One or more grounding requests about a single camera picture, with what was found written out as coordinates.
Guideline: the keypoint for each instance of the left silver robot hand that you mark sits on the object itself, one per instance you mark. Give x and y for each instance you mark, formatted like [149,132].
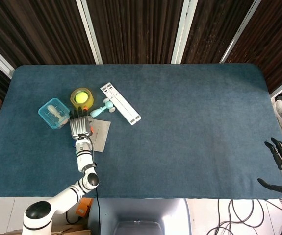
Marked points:
[80,127]

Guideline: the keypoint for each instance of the blue glasses case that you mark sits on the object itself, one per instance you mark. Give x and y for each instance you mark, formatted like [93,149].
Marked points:
[101,134]

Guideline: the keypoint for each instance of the clear container teal lid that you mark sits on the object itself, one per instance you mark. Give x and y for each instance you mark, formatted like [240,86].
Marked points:
[43,113]

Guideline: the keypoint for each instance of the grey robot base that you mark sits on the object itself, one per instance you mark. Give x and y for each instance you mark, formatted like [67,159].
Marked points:
[140,213]

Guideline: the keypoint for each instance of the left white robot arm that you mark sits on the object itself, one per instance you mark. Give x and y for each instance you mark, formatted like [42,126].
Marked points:
[84,159]

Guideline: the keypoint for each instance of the wooden item inside container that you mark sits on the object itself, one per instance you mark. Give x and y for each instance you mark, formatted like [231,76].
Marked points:
[62,123]

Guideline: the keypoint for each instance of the yellow tape roll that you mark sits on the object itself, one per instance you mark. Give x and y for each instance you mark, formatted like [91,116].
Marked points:
[89,104]

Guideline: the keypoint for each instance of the yellow-green tennis ball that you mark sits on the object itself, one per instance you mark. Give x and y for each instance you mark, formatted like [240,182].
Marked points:
[81,97]

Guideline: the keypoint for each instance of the white item inside container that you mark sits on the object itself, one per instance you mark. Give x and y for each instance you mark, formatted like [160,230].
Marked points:
[53,111]

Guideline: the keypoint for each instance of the mint handheld roller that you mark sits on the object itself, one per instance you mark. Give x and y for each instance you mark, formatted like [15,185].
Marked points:
[109,105]

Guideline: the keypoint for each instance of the white folding stand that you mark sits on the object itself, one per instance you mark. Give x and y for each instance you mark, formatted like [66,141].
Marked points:
[123,105]

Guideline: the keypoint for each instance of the orange tool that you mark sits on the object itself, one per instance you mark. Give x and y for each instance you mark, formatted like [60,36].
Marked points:
[84,208]

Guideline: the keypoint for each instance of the blue tablecloth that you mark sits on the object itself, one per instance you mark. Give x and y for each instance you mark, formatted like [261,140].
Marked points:
[180,134]

